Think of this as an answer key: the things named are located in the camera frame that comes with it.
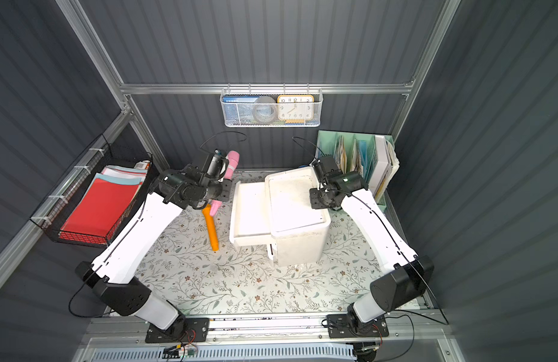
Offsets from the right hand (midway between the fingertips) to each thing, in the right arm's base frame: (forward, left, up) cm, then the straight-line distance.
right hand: (325, 199), depth 78 cm
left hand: (0, +35, +8) cm, 35 cm away
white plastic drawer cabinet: (-13, +10, -1) cm, 16 cm away
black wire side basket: (+13, +79, +5) cm, 81 cm away
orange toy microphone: (+2, +46, -22) cm, 51 cm away
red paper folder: (-8, +73, +5) cm, 74 cm away
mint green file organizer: (+25, -14, 0) cm, 29 cm away
